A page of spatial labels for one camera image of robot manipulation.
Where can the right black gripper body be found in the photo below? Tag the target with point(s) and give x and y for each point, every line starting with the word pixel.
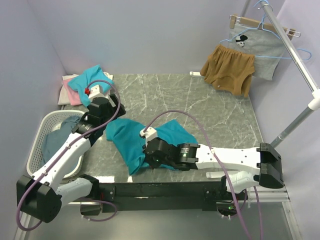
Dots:
pixel 154 162

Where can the teal t shirt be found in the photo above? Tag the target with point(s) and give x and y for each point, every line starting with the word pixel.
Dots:
pixel 125 134

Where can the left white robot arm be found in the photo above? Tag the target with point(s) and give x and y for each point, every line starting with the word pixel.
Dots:
pixel 42 195

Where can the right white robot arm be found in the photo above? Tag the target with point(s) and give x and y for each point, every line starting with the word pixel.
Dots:
pixel 254 166

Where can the folded pink t shirt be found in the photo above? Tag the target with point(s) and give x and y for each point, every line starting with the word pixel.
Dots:
pixel 73 96

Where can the folded cyan t shirt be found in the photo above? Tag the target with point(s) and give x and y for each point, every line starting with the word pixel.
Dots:
pixel 81 82

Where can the folded white t shirt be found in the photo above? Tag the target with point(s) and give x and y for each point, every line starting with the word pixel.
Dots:
pixel 63 97

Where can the white laundry basket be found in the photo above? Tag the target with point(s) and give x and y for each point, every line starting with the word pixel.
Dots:
pixel 50 123

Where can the grey-blue t shirt in basket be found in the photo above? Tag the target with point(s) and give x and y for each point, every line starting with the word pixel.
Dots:
pixel 54 140

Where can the brown shorts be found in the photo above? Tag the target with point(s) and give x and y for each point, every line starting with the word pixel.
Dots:
pixel 229 70

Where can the grey panda cloth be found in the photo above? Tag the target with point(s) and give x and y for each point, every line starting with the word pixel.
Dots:
pixel 264 45

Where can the wooden clip hanger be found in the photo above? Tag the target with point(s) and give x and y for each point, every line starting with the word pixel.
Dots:
pixel 248 22

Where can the metal clothes rack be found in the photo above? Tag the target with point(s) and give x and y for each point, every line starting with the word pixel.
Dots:
pixel 314 105

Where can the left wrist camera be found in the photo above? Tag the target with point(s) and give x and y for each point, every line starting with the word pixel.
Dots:
pixel 96 92

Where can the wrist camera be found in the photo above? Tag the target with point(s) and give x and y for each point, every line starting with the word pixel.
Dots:
pixel 96 92
pixel 148 134

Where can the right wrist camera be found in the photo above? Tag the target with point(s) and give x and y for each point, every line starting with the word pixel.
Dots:
pixel 148 134

